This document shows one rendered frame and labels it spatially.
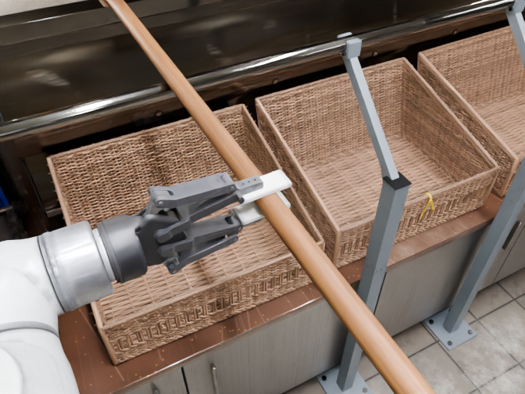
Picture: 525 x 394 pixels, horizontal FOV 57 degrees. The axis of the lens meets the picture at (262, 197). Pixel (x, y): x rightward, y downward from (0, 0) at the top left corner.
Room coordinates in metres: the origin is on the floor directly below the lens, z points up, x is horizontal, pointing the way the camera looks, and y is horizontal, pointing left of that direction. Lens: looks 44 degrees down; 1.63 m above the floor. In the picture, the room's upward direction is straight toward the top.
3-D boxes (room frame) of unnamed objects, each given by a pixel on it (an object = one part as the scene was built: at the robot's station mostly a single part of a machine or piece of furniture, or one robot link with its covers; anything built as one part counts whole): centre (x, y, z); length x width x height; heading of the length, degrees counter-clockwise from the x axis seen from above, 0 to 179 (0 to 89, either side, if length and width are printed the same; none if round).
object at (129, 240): (0.37, 0.14, 1.20); 0.09 x 0.07 x 0.08; 118
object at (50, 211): (1.36, -0.19, 0.76); 1.79 x 0.11 x 0.19; 117
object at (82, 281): (0.34, 0.20, 1.20); 0.09 x 0.06 x 0.09; 28
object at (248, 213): (0.45, 0.00, 1.18); 0.07 x 0.03 x 0.01; 118
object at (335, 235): (1.13, -0.33, 0.72); 0.56 x 0.49 x 0.28; 117
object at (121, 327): (0.86, 0.20, 0.72); 0.56 x 0.49 x 0.28; 116
